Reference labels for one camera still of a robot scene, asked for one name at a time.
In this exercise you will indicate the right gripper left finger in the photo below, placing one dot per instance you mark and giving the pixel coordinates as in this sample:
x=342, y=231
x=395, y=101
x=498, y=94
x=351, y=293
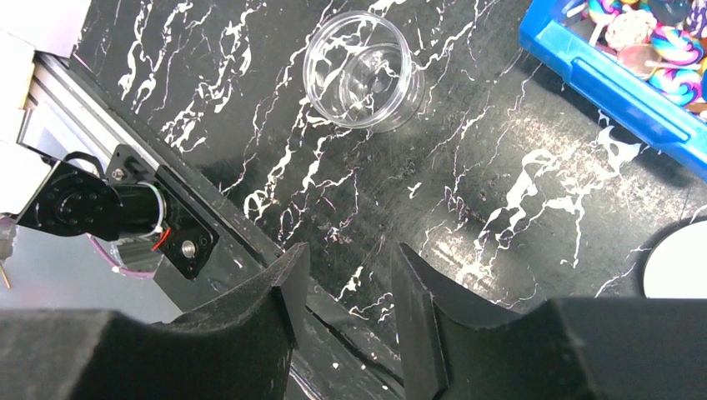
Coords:
x=236, y=346

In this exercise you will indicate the clear plastic jar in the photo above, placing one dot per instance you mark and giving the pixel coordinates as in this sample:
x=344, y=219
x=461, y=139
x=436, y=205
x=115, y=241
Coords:
x=360, y=73

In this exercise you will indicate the blue bin of lollipops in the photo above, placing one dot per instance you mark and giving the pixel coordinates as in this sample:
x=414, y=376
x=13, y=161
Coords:
x=650, y=116

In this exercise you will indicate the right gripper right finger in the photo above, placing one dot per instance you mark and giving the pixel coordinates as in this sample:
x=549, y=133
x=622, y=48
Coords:
x=455, y=344

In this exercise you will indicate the aluminium frame rail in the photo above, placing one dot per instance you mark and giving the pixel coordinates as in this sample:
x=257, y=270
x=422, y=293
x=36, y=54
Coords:
x=61, y=117

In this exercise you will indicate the white round jar lid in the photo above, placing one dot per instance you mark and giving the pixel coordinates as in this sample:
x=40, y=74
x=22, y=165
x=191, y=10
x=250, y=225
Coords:
x=676, y=267

